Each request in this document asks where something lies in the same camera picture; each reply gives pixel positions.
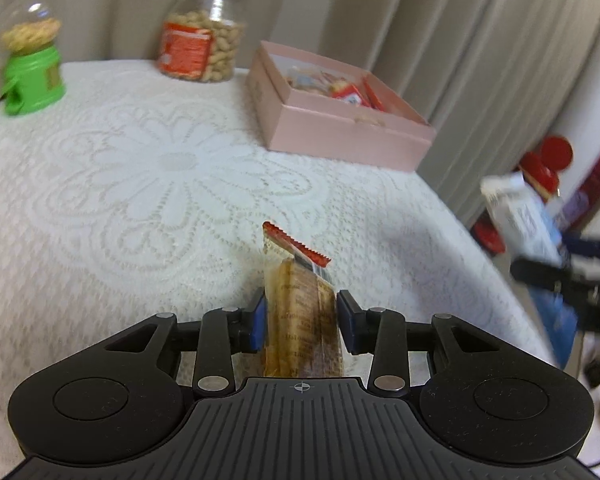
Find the beige curtain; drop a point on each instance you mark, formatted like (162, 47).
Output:
(489, 75)

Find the blue snack package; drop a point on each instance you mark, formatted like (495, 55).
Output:
(521, 219)

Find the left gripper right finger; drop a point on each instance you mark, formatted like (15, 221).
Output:
(379, 332)

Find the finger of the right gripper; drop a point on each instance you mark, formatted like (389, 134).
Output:
(562, 282)
(584, 246)

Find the red plush toy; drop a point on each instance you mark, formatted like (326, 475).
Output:
(541, 168)

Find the cartoon bread packet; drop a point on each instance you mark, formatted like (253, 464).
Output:
(311, 80)

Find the green candy dispenser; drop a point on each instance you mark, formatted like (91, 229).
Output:
(31, 76)

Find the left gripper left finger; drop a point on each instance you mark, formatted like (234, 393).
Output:
(223, 333)

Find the glass peanut jar gold lid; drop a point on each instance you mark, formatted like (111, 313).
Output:
(200, 39)

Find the pink gift box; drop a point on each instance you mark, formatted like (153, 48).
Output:
(300, 122)

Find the brown cracker packet red edge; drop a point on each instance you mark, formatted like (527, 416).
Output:
(302, 338)

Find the small red wafer packet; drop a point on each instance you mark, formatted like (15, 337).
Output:
(361, 94)

